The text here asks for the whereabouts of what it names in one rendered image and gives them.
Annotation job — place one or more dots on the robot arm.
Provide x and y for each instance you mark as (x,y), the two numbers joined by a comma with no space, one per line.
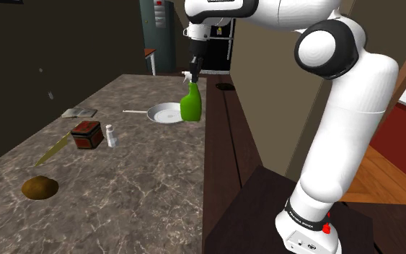
(350,105)

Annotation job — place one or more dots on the black refrigerator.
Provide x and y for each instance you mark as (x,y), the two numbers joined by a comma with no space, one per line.
(220,49)

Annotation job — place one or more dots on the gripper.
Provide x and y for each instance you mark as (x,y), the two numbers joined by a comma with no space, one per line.
(197,52)

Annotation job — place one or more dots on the yellow knife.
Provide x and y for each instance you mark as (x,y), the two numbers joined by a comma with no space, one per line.
(53,150)

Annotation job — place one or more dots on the white frying pan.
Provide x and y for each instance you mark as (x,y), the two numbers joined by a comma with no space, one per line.
(164,113)

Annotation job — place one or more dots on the teal door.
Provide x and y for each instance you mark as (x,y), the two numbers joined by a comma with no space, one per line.
(157,35)

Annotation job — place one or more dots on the open grey book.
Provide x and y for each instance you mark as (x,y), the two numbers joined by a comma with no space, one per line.
(79,113)

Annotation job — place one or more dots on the red metal box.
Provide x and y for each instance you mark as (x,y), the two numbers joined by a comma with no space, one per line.
(87,134)

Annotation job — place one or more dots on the white salt shaker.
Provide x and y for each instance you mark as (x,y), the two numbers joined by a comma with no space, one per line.
(111,136)

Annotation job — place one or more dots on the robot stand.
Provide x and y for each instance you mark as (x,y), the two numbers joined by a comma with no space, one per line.
(255,218)

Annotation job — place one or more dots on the white-legged wooden table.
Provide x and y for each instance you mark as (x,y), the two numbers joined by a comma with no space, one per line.
(150,56)

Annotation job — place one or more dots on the green spray bottle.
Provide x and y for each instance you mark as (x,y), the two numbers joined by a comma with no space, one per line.
(190,103)

